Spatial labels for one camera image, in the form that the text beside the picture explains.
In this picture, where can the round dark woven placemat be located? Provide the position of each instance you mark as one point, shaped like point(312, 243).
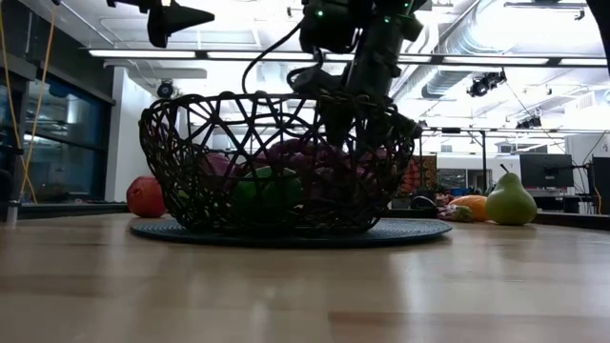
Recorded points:
point(410, 231)

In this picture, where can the yellow green pear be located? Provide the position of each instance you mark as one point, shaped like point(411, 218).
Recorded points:
point(510, 202)

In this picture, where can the black dome object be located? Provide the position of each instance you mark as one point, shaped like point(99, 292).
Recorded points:
point(423, 202)

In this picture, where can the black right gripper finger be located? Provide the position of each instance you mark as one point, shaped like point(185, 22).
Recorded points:
point(387, 131)
point(336, 124)

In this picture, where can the black background rig frame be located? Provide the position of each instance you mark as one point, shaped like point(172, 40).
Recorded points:
point(483, 157)

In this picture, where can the black computer monitor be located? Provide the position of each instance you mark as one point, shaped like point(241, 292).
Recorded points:
point(545, 170)
point(601, 183)

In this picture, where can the purple red vegetable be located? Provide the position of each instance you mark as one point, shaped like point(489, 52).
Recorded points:
point(455, 213)

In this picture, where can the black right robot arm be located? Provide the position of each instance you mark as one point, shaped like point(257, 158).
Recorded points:
point(376, 57)

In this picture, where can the green lime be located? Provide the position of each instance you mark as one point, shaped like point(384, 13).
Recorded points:
point(267, 195)

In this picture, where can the black aluminium rig frame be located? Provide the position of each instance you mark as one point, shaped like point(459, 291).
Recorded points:
point(71, 209)

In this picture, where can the small metal post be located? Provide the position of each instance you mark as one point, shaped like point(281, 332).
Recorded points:
point(12, 214)

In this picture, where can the colourful patterned wall hanging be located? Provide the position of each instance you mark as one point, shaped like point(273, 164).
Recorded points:
point(424, 174)

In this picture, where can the dark glass window wall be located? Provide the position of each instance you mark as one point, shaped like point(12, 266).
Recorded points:
point(62, 143)

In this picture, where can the yellow orange mango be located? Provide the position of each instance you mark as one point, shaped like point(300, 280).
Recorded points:
point(474, 205)

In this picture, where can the pinkish red apple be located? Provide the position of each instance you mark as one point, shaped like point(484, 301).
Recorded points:
point(143, 197)

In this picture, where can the purple grape bunch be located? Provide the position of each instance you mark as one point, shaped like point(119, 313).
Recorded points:
point(219, 164)

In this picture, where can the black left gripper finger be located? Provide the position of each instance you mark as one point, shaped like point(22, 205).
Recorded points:
point(178, 26)
point(183, 13)

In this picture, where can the silver ventilation duct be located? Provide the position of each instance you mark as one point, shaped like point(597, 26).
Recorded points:
point(448, 78)

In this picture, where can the black ceiling light bar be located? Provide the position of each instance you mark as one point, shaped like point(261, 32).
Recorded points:
point(200, 54)

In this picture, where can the black ceiling spotlight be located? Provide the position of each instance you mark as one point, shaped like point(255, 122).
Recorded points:
point(486, 83)
point(164, 89)
point(529, 123)

